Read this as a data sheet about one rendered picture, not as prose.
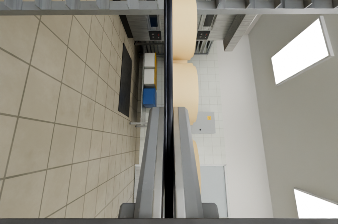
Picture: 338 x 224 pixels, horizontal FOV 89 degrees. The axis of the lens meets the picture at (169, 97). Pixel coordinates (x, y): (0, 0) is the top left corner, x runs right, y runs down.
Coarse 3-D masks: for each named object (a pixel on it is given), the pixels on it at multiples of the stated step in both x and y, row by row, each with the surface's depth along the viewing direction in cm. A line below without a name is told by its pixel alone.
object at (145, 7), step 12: (240, 0) 53; (264, 0) 53; (288, 0) 53; (300, 0) 53; (324, 0) 53; (0, 12) 54; (12, 12) 54; (24, 12) 54; (36, 12) 54; (48, 12) 54; (60, 12) 54; (72, 12) 55; (84, 12) 55; (96, 12) 55; (108, 12) 55; (120, 12) 55; (132, 12) 55; (144, 12) 55; (156, 12) 55; (204, 12) 55; (216, 12) 55; (228, 12) 55; (240, 12) 55; (252, 12) 55; (264, 12) 55; (276, 12) 55; (288, 12) 55; (300, 12) 55; (312, 12) 55; (324, 12) 55; (336, 12) 55
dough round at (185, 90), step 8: (176, 64) 13; (184, 64) 13; (192, 64) 13; (176, 72) 12; (184, 72) 12; (192, 72) 12; (176, 80) 12; (184, 80) 12; (192, 80) 12; (176, 88) 12; (184, 88) 12; (192, 88) 12; (176, 96) 12; (184, 96) 12; (192, 96) 12; (176, 104) 12; (184, 104) 12; (192, 104) 12; (192, 112) 12; (192, 120) 12
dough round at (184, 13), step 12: (180, 0) 12; (192, 0) 12; (180, 12) 12; (192, 12) 12; (180, 24) 12; (192, 24) 12; (180, 36) 12; (192, 36) 12; (180, 48) 13; (192, 48) 13
